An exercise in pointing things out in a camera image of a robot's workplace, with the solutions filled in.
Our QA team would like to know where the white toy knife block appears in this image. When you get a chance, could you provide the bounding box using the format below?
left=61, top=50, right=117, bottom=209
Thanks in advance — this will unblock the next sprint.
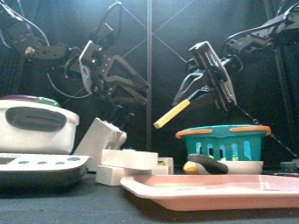
left=72, top=117, right=128, bottom=172

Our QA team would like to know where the small white printed box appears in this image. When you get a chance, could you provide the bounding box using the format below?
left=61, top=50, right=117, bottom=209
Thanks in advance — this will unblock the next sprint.
left=156, top=157, right=175, bottom=176

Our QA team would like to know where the purple and green lid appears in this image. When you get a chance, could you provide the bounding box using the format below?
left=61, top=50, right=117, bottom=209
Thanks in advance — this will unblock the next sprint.
left=0, top=94, right=61, bottom=108

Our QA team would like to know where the white rounded toy block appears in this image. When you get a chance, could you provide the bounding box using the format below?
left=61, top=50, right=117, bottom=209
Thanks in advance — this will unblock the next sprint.
left=100, top=148, right=160, bottom=172

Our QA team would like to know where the yellow and black toy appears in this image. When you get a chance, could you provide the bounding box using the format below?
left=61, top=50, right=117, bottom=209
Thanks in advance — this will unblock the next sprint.
left=181, top=153, right=229, bottom=176

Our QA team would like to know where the white bowl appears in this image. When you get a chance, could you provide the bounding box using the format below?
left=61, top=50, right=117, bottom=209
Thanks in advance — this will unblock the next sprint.
left=217, top=159, right=265, bottom=175

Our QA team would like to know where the white flat toy block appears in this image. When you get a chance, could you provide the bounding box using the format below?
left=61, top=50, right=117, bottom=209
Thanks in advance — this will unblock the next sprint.
left=94, top=164, right=171, bottom=187

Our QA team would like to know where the pink plastic tray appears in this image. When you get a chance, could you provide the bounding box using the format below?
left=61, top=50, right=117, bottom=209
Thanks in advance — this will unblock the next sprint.
left=118, top=173, right=299, bottom=212

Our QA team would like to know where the white and grey kitchen scale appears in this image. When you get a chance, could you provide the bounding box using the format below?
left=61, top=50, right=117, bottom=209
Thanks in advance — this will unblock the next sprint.
left=0, top=151, right=92, bottom=187

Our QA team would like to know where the grey object at table edge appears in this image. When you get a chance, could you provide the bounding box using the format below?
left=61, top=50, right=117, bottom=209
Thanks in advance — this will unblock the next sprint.
left=279, top=158, right=299, bottom=177

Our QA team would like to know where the grey vertical frame pole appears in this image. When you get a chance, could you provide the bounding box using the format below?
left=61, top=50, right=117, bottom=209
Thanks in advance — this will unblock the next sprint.
left=144, top=0, right=154, bottom=152

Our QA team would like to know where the black toy knife handle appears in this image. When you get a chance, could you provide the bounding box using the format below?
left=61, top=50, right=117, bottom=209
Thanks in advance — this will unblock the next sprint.
left=120, top=111, right=136, bottom=130
left=109, top=104, right=126, bottom=124

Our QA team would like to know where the teal basket with orange handles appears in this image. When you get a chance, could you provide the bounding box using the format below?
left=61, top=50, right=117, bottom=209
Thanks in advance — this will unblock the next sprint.
left=173, top=124, right=273, bottom=163

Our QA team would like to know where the thin diagonal brace wire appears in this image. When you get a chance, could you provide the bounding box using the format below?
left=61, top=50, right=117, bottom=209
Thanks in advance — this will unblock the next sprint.
left=235, top=104, right=299, bottom=160

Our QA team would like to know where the white pot with grey handle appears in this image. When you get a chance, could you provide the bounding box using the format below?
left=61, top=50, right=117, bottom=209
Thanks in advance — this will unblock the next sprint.
left=0, top=99, right=81, bottom=156

